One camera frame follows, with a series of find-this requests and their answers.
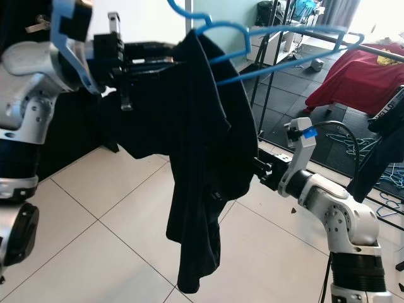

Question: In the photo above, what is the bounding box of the black metal clothes rack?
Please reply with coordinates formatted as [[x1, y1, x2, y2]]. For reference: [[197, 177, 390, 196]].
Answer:
[[249, 0, 404, 165]]

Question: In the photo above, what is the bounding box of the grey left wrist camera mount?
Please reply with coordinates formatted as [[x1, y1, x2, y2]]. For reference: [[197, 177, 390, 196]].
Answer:
[[51, 0, 102, 97]]

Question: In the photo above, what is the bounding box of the blue plastic clothes hanger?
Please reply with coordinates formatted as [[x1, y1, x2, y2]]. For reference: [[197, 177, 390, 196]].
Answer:
[[167, 0, 366, 86]]

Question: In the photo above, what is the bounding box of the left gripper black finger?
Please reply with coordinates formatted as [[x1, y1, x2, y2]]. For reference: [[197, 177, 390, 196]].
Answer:
[[127, 41, 184, 59], [127, 60, 181, 74]]

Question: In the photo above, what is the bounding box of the red cloth with yellow emblem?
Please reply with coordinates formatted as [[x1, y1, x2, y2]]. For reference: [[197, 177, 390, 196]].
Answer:
[[302, 42, 404, 116]]

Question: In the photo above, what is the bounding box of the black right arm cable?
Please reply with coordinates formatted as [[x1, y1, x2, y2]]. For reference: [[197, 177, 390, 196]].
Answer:
[[311, 119, 362, 179]]

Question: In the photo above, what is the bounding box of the blue bag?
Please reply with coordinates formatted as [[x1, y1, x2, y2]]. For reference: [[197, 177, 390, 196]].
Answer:
[[287, 0, 317, 20]]

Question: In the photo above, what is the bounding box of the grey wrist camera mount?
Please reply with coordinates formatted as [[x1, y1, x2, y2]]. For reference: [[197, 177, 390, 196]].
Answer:
[[287, 116, 318, 191], [51, 0, 102, 97]]

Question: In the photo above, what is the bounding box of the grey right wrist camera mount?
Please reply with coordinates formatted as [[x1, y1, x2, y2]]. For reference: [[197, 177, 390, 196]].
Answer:
[[287, 116, 318, 191]]

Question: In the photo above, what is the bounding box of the teal wire hanger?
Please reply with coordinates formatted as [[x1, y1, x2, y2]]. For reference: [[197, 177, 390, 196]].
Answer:
[[340, 135, 404, 219]]

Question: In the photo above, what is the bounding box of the black door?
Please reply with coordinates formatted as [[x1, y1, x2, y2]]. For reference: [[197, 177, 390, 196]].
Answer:
[[0, 0, 122, 185]]

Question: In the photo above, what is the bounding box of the black bag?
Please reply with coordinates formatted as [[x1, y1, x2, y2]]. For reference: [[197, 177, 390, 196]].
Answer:
[[255, 0, 282, 19]]

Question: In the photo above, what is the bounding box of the black T-shirt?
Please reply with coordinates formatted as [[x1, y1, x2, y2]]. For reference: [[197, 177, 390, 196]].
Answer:
[[100, 28, 260, 295]]

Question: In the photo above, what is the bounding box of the metal door handle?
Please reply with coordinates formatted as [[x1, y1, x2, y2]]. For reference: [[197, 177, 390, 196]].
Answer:
[[25, 15, 52, 34]]

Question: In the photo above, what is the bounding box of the white cabinet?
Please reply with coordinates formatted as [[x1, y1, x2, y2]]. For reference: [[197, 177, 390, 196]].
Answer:
[[258, 25, 298, 61]]

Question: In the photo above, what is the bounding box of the grey curtain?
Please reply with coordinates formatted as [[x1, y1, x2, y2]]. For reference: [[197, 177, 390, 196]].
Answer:
[[315, 0, 355, 28]]

